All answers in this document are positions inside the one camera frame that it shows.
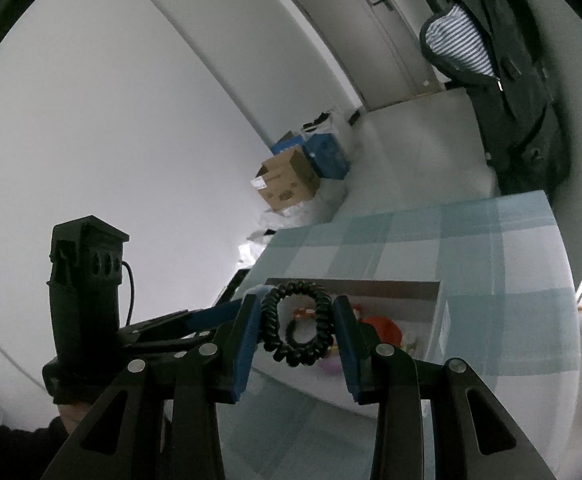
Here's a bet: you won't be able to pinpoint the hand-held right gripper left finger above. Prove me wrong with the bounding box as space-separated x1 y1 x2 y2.
41 294 263 480

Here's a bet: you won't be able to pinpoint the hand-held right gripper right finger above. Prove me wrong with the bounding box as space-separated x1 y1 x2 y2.
332 296 557 480

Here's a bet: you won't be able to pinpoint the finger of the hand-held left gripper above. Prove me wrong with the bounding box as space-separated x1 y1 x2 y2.
136 328 223 359
171 300 246 337

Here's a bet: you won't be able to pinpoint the black spiral hair tie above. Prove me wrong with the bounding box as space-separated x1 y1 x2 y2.
260 281 336 367

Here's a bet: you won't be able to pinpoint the orange round trinket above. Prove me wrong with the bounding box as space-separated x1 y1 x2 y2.
358 316 403 356

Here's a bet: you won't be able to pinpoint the grey shallow tray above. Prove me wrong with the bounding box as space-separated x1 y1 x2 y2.
250 277 453 419

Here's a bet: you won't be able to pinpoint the person's left forearm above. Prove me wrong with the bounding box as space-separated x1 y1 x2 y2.
0 395 72 480

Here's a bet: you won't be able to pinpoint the person's left hand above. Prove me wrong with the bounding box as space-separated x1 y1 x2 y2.
58 400 92 434

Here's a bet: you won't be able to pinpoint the white plastic bags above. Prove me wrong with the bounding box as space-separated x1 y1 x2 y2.
237 180 348 267

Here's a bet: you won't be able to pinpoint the brown cardboard box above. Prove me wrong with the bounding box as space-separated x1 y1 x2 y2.
255 147 322 212

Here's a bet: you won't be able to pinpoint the checkered teal tablecloth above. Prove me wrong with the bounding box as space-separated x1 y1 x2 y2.
216 191 582 480

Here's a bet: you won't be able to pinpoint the small blue box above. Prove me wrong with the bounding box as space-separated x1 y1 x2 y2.
271 131 305 156

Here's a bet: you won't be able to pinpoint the large blue box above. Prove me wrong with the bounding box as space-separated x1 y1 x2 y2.
303 132 350 180

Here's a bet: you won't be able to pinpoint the black shoes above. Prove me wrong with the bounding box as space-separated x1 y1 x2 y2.
301 110 333 132

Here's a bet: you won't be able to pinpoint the grey door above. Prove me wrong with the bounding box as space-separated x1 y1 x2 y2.
263 0 445 112

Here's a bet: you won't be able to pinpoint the dark jacket striped lining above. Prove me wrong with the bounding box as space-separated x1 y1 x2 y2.
419 0 573 197

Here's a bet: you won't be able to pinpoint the black frame beside table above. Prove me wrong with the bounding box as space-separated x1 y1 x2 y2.
216 268 251 307

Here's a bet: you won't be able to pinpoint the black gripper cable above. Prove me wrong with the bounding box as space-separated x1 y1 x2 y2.
120 260 136 329

